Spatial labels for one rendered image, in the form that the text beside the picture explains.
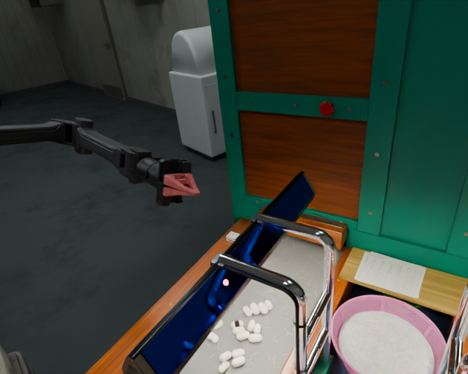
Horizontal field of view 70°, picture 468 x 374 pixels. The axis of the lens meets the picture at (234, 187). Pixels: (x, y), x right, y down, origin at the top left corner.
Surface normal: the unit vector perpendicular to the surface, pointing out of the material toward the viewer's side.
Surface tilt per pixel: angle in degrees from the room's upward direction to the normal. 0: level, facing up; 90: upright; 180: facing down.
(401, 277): 0
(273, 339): 0
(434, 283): 0
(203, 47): 71
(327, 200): 90
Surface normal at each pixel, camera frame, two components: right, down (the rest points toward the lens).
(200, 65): 0.56, 0.04
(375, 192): -0.54, 0.46
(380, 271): -0.10, -0.87
